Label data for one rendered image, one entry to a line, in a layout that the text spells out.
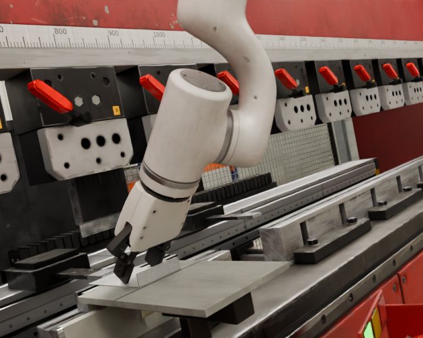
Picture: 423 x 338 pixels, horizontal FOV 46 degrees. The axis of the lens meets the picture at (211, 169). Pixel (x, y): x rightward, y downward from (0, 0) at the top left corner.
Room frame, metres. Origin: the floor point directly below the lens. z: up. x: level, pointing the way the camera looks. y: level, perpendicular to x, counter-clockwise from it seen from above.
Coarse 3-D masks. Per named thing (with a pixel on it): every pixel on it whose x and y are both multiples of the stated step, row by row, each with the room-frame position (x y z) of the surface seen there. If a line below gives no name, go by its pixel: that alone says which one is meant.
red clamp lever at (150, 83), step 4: (144, 76) 0.83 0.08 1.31; (148, 76) 0.83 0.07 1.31; (152, 76) 0.84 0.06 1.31; (140, 80) 0.84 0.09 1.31; (144, 80) 0.83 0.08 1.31; (148, 80) 0.83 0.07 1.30; (152, 80) 0.83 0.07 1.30; (156, 80) 0.84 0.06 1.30; (144, 84) 0.84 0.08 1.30; (148, 84) 0.83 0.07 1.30; (152, 84) 0.83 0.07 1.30; (156, 84) 0.84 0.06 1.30; (160, 84) 0.84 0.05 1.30; (148, 88) 0.84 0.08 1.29; (152, 88) 0.84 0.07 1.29; (156, 88) 0.84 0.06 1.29; (160, 88) 0.84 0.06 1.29; (164, 88) 0.85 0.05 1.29; (152, 92) 0.85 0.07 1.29; (156, 92) 0.84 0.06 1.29; (160, 92) 0.85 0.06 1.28; (156, 96) 0.85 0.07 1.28; (160, 96) 0.85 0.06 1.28; (160, 100) 0.86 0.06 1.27
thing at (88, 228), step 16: (80, 176) 0.79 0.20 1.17; (96, 176) 0.81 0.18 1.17; (112, 176) 0.83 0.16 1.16; (80, 192) 0.78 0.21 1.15; (96, 192) 0.80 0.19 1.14; (112, 192) 0.83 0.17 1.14; (128, 192) 0.85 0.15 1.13; (80, 208) 0.78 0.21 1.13; (96, 208) 0.80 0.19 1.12; (112, 208) 0.82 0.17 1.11; (80, 224) 0.78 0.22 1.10; (96, 224) 0.81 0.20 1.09; (112, 224) 0.83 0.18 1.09
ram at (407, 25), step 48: (0, 0) 0.71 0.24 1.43; (48, 0) 0.76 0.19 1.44; (96, 0) 0.83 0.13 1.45; (144, 0) 0.90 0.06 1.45; (288, 0) 1.26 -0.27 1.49; (336, 0) 1.45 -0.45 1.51; (384, 0) 1.71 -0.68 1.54; (0, 48) 0.69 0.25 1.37; (48, 48) 0.75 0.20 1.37; (96, 48) 0.81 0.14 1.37; (144, 48) 0.89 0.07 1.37; (192, 48) 0.98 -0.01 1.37
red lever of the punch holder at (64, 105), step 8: (40, 80) 0.69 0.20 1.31; (32, 88) 0.68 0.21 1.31; (40, 88) 0.68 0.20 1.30; (48, 88) 0.69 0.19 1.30; (40, 96) 0.69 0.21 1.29; (48, 96) 0.69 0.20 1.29; (56, 96) 0.70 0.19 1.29; (48, 104) 0.70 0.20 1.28; (56, 104) 0.70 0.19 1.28; (64, 104) 0.71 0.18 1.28; (72, 104) 0.72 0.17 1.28; (64, 112) 0.72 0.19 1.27; (72, 112) 0.72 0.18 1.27; (88, 112) 0.73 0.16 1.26; (72, 120) 0.74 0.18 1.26; (80, 120) 0.72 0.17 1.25; (88, 120) 0.72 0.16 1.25
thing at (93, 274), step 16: (48, 256) 0.95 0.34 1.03; (64, 256) 0.96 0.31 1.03; (80, 256) 0.97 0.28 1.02; (16, 272) 0.93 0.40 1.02; (32, 272) 0.90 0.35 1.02; (48, 272) 0.92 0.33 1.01; (64, 272) 0.92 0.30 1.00; (80, 272) 0.89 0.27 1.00; (96, 272) 0.86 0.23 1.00; (112, 272) 0.84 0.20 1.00; (16, 288) 0.94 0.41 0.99; (32, 288) 0.90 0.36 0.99
